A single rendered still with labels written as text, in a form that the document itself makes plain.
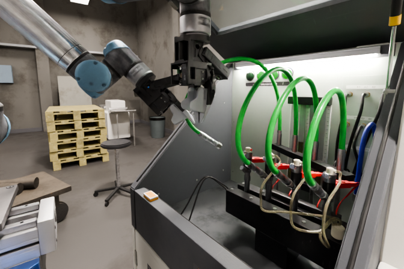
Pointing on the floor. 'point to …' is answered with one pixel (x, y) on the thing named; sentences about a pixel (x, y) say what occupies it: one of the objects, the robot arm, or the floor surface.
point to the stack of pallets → (76, 134)
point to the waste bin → (157, 126)
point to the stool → (115, 167)
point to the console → (395, 210)
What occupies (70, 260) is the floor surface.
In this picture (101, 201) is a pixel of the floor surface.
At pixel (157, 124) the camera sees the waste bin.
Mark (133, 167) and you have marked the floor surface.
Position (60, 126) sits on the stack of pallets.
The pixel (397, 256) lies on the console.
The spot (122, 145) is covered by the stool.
